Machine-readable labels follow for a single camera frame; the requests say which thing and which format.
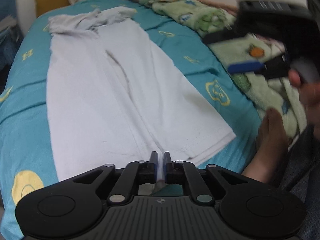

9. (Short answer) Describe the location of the white garment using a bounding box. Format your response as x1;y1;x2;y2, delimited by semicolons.
46;7;235;180

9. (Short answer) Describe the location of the person's right hand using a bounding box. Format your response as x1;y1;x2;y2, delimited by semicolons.
289;70;320;140

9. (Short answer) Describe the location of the green cartoon blanket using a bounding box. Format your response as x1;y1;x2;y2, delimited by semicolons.
138;0;306;138

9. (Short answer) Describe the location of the person's bare foot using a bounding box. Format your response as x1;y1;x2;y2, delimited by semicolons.
242;108;289;183

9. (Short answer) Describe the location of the teal patterned bed sheet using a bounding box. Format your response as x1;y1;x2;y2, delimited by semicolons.
1;0;261;239

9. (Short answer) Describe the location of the blue covered chair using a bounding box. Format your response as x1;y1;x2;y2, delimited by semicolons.
0;0;23;70

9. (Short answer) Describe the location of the grey cloth on chair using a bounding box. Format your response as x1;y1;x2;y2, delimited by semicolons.
1;15;20;42

